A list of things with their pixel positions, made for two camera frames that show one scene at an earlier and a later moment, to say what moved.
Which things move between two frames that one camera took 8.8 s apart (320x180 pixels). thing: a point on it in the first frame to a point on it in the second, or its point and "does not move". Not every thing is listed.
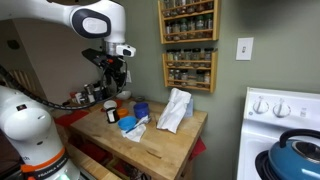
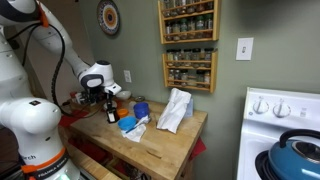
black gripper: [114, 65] to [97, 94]
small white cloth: [136, 133] does not move
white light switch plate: [244, 50] does not move
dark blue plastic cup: [141, 109] does not move
